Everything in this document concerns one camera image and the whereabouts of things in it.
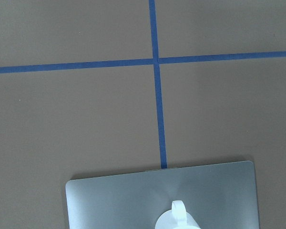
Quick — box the grey closed laptop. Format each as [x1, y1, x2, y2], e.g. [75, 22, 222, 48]
[65, 161, 260, 229]

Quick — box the white ceramic mug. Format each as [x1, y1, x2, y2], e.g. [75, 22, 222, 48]
[155, 200, 200, 229]

